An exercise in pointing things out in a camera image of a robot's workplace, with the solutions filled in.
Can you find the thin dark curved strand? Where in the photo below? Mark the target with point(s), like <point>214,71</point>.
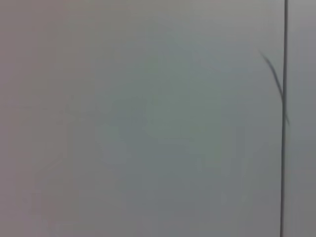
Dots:
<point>276,78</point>

